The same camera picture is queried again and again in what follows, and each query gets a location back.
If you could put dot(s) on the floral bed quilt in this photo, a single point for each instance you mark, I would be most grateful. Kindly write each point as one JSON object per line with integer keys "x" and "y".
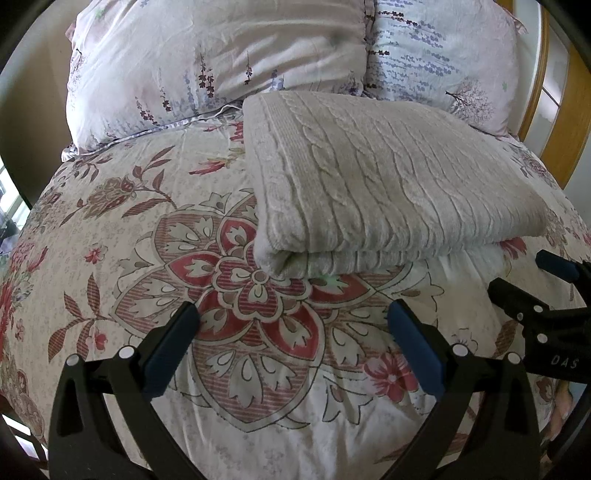
{"x": 115, "y": 230}

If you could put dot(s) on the white lavender print pillow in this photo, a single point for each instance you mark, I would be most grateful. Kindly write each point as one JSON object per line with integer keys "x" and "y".
{"x": 438, "y": 46}

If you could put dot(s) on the pink floral pillow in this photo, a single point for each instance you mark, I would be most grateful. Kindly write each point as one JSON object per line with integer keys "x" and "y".
{"x": 207, "y": 60}

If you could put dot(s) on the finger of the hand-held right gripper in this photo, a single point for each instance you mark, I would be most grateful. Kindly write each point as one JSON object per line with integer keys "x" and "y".
{"x": 556, "y": 267}
{"x": 512, "y": 299}

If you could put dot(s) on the window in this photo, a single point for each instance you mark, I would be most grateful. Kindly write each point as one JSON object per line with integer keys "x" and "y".
{"x": 10, "y": 207}

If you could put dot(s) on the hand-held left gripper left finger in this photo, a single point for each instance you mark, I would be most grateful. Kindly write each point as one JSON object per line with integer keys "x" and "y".
{"x": 171, "y": 350}

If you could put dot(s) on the wooden headboard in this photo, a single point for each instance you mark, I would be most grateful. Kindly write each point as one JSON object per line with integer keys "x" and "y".
{"x": 572, "y": 115}

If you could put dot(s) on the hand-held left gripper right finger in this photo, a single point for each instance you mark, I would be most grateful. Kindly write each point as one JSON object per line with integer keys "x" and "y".
{"x": 415, "y": 353}

